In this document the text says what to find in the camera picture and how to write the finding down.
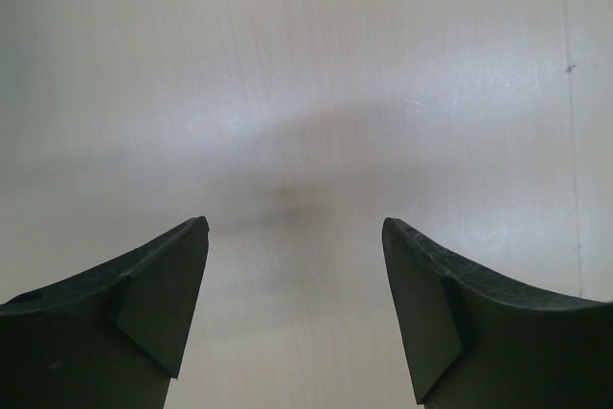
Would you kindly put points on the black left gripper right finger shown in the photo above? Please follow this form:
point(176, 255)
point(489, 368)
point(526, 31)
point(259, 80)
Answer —
point(474, 338)

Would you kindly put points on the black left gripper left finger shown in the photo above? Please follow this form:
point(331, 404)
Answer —
point(113, 336)

